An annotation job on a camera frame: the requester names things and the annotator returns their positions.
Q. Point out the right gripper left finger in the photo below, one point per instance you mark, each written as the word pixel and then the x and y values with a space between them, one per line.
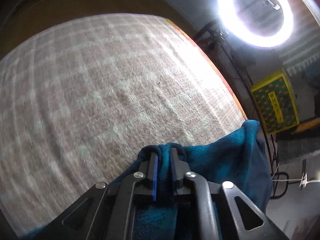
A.
pixel 148 185

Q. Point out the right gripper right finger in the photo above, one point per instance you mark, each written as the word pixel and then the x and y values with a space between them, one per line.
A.
pixel 182 176

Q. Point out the blue plaid fleece garment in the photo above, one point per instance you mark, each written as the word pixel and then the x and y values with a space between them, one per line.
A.
pixel 228 197

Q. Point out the black metal rack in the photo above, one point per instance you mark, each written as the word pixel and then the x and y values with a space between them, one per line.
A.
pixel 231 63

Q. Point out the yellow green patterned box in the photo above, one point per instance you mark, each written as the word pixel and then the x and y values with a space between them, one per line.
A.
pixel 276 102

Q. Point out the white ring light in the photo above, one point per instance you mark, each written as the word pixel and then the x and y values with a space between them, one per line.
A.
pixel 260 23

